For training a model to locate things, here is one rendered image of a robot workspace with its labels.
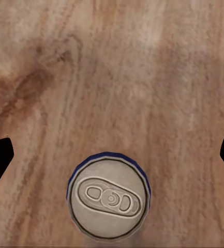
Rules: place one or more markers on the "can of soda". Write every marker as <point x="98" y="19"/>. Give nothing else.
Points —
<point x="108" y="197"/>

